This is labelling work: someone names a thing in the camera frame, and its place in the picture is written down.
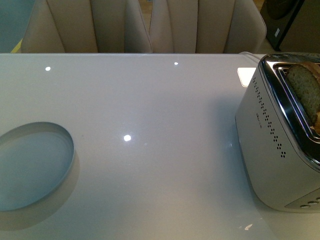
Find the white round plate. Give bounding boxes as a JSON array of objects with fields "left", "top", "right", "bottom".
[{"left": 0, "top": 122, "right": 75, "bottom": 212}]

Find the brown bread slice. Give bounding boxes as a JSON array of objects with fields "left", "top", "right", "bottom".
[{"left": 286, "top": 61, "right": 320, "bottom": 134}]

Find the beige right chair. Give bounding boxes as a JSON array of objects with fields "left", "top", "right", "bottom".
[{"left": 150, "top": 0, "right": 267, "bottom": 54}]

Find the beige chair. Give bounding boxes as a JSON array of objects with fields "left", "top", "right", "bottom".
[
  {"left": 150, "top": 0, "right": 267, "bottom": 54},
  {"left": 20, "top": 0, "right": 152, "bottom": 54}
]

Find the silver two-slot toaster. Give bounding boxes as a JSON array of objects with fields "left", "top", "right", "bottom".
[{"left": 235, "top": 53, "right": 320, "bottom": 213}]

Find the beige left chair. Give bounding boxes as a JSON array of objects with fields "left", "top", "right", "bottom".
[{"left": 20, "top": 0, "right": 152, "bottom": 54}]

